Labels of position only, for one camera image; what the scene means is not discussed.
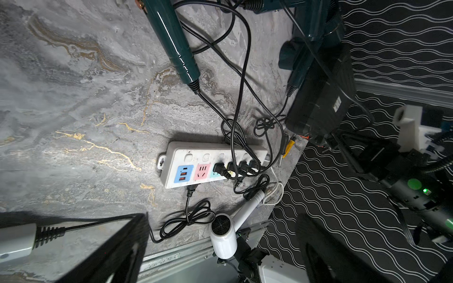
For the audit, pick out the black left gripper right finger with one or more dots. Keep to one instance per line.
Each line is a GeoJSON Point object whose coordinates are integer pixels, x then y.
{"type": "Point", "coordinates": [327, 260]}

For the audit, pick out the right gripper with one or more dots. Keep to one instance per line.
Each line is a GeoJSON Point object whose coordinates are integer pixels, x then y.
{"type": "Point", "coordinates": [375, 159]}

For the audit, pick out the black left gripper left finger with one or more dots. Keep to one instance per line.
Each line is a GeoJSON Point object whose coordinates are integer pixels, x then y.
{"type": "Point", "coordinates": [119, 259]}

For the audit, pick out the white multicolour power strip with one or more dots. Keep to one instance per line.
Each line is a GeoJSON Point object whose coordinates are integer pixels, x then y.
{"type": "Point", "coordinates": [190, 163]}

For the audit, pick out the black cable large green dryer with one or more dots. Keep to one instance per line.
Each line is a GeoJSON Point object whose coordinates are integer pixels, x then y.
{"type": "Point", "coordinates": [234, 135]}

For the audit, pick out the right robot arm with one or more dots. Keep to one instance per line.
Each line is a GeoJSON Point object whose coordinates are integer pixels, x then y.
{"type": "Point", "coordinates": [420, 194]}

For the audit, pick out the black plastic tool case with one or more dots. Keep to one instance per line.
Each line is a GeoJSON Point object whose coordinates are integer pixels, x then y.
{"type": "Point", "coordinates": [319, 107]}

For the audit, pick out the white hair dryer front left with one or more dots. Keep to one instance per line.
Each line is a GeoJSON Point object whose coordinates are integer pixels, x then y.
{"type": "Point", "coordinates": [19, 241]}

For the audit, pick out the white hair dryer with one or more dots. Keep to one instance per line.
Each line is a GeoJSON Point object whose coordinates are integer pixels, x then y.
{"type": "Point", "coordinates": [19, 241]}
{"type": "Point", "coordinates": [224, 227]}

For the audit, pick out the white hair dryer front right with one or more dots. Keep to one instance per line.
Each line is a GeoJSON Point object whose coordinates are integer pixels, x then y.
{"type": "Point", "coordinates": [224, 227]}

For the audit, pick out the dark green hair dryer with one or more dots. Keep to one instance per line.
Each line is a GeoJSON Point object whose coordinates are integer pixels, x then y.
{"type": "Point", "coordinates": [262, 6]}
{"type": "Point", "coordinates": [316, 25]}

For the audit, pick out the large green orange hair dryer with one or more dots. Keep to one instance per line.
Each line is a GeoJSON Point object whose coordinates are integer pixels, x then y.
{"type": "Point", "coordinates": [165, 23]}

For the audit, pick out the yellow handle screwdriver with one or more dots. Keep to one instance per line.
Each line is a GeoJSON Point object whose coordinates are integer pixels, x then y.
{"type": "Point", "coordinates": [288, 147]}

